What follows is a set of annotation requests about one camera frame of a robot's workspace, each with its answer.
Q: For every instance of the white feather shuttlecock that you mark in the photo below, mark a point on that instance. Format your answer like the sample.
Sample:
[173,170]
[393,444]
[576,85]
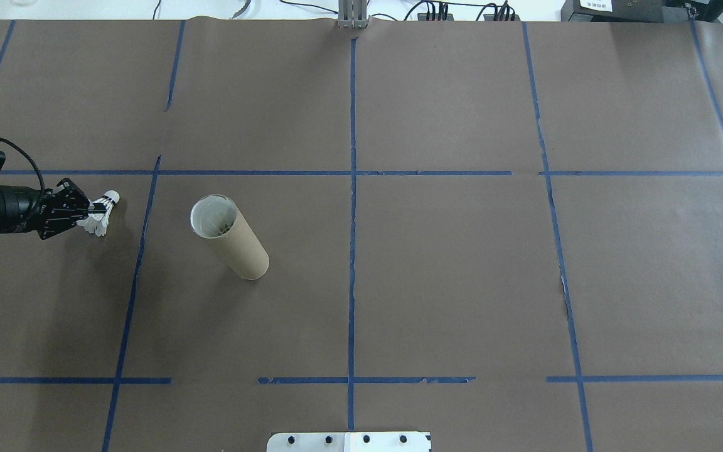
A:
[223,227]
[99,223]

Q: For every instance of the brown cardboard tube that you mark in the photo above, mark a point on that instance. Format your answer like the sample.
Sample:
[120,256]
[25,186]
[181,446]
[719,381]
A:
[242,254]

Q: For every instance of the white side desk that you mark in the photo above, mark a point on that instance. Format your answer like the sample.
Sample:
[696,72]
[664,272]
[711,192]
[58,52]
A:
[85,7]

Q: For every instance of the white column stand with plate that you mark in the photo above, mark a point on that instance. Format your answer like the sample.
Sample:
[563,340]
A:
[349,442]

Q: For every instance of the black box with white label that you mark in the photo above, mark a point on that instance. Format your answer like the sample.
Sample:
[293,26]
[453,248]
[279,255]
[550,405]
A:
[625,11]

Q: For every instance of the black electronic device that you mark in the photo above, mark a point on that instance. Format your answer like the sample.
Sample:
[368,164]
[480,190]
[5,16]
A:
[700,5]

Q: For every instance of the grey metal post mount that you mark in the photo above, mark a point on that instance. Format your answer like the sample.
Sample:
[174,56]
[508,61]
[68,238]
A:
[353,16]

